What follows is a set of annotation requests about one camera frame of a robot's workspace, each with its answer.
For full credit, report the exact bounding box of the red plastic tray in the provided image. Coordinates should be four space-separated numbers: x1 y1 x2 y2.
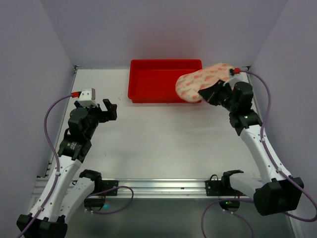
127 59 203 104

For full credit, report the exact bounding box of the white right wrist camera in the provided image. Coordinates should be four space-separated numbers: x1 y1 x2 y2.
223 67 242 88

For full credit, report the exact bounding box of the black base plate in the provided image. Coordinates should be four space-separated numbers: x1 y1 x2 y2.
205 174 225 196
102 180 119 196

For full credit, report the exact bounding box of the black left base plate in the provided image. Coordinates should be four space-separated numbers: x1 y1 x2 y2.
102 180 119 196

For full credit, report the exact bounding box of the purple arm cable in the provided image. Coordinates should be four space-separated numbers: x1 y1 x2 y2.
9 93 134 238
200 67 314 238

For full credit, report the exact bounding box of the floral mesh laundry bag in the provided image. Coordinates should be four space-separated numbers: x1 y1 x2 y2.
175 62 235 103

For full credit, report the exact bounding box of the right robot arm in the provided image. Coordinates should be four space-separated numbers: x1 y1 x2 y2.
198 80 304 216

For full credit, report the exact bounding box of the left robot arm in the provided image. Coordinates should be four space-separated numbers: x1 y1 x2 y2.
16 99 117 238

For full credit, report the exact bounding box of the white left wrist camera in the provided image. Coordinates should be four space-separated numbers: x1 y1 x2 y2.
71 88 96 108

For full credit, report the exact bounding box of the aluminium mounting rail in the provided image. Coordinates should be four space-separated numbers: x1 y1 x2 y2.
33 177 263 199

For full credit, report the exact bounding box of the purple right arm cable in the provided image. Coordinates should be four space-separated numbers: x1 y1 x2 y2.
200 67 314 238

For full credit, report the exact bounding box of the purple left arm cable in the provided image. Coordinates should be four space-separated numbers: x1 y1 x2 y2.
9 93 134 238

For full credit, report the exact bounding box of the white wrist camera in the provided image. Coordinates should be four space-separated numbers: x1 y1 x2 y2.
71 88 96 108
223 67 242 88

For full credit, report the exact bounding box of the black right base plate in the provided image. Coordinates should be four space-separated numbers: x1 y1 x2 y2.
205 174 225 196

